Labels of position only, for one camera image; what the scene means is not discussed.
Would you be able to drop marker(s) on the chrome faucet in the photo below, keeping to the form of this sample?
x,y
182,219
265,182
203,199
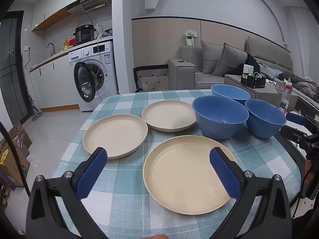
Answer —
x,y
53,51

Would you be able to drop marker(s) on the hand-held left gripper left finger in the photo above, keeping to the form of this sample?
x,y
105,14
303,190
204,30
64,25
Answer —
x,y
92,171

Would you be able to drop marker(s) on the white wall socket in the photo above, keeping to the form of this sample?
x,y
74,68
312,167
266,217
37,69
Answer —
x,y
27,48

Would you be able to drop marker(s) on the pile of grey clothes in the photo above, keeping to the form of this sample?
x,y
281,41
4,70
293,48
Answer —
x,y
304,84

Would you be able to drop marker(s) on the range hood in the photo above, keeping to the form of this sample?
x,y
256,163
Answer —
x,y
92,3

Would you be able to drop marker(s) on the grey side cabinet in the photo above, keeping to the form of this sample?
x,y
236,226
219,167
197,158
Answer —
x,y
264,94

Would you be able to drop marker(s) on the brown patterned board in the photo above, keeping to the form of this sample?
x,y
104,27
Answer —
x,y
20,134

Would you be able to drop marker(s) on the yellow printed cardboard box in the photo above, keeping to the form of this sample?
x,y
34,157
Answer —
x,y
15,166

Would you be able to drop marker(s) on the white washing machine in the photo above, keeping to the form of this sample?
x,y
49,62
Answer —
x,y
99,62

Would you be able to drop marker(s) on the black white zigzag cushion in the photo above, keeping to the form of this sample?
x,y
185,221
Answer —
x,y
152,72

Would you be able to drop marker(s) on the beige diamond print cushion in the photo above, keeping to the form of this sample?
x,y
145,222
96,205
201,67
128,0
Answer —
x,y
154,83

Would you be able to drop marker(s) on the white green wall device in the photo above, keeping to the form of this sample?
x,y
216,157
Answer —
x,y
190,38

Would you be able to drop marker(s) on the blue bowl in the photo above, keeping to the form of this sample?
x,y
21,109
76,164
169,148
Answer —
x,y
219,129
229,92
264,127

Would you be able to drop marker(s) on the black box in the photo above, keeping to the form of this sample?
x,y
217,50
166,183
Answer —
x,y
251,81

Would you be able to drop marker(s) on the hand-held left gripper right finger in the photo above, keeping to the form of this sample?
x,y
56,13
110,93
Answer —
x,y
225,174

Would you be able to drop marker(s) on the red container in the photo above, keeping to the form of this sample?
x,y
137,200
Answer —
x,y
72,42

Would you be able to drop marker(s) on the grey sofa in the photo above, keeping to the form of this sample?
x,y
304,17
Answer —
x,y
206,79

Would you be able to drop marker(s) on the white box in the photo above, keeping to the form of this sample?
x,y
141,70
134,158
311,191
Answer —
x,y
248,69

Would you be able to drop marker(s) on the dark navy garment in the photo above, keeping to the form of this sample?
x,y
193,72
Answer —
x,y
251,62

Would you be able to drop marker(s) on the cream plate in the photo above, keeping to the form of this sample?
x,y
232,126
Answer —
x,y
114,135
168,115
184,176

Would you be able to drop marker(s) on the upright floor cleaner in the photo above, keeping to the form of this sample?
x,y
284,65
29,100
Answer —
x,y
37,115

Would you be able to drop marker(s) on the grey sofa cushion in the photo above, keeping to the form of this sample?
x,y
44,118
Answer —
x,y
210,57
229,62

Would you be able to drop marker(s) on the white wall cabinets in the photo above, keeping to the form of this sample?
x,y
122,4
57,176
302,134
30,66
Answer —
x,y
49,5

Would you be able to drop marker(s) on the yellow bottle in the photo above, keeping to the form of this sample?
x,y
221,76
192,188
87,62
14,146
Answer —
x,y
66,46

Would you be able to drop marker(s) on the dark glass door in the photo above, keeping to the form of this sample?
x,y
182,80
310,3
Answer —
x,y
12,79

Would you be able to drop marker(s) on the black pressure cooker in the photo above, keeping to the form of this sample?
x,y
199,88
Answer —
x,y
84,34

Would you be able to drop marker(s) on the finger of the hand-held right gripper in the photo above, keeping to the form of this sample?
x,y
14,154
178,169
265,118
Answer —
x,y
295,120
291,132

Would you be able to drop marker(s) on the clear water bottle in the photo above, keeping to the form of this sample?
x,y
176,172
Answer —
x,y
284,104

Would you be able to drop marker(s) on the white kitchen base cabinets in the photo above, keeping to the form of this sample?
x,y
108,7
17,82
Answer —
x,y
49,84

